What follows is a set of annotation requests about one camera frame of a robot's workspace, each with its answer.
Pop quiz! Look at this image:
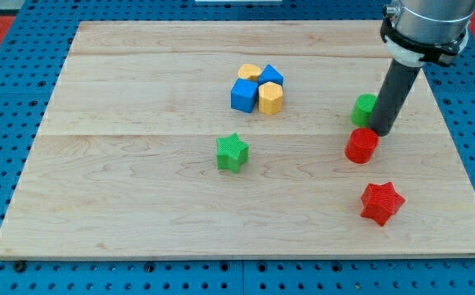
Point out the yellow hexagon block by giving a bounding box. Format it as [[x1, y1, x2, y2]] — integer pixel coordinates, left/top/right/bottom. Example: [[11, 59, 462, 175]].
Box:
[[258, 82, 283, 115]]

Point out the wooden board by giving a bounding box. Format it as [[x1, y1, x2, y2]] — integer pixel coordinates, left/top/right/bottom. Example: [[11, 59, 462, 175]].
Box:
[[0, 20, 475, 261]]

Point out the yellow heart block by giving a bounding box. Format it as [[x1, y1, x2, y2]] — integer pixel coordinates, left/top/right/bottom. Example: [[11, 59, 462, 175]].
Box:
[[237, 63, 263, 82]]

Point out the blue cube block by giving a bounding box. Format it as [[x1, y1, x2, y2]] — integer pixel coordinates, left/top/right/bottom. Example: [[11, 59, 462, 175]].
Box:
[[230, 78, 259, 113]]

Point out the green star block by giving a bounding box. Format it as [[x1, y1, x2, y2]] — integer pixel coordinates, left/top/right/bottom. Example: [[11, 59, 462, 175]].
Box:
[[216, 133, 249, 173]]

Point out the red star block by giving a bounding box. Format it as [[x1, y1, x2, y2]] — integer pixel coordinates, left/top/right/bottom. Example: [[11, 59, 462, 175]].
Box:
[[360, 182, 406, 226]]

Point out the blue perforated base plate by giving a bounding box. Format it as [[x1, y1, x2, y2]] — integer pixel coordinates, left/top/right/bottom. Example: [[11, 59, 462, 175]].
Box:
[[0, 0, 475, 294]]

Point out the red cylinder block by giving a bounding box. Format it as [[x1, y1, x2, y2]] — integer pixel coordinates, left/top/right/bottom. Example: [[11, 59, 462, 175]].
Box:
[[345, 128, 379, 164]]

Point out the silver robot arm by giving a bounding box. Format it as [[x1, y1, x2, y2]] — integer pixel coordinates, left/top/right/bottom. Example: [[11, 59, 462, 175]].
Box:
[[380, 0, 475, 67]]

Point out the blue triangle block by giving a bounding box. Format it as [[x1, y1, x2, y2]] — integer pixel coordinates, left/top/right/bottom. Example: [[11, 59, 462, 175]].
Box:
[[258, 64, 284, 86]]

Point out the green cylinder block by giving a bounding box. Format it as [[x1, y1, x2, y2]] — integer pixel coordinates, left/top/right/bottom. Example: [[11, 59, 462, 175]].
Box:
[[351, 93, 377, 127]]

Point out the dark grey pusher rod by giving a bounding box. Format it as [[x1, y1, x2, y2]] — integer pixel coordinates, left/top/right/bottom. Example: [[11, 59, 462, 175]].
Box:
[[368, 59, 420, 137]]

